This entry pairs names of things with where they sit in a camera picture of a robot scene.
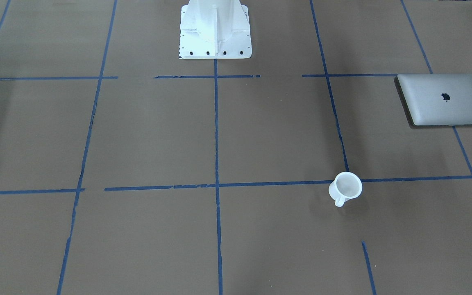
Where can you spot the white cup with handle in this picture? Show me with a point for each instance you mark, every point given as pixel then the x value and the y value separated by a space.
pixel 346 186

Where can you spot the grey closed laptop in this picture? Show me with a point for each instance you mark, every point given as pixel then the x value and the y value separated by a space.
pixel 437 99

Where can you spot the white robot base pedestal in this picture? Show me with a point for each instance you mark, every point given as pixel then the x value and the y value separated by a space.
pixel 215 29

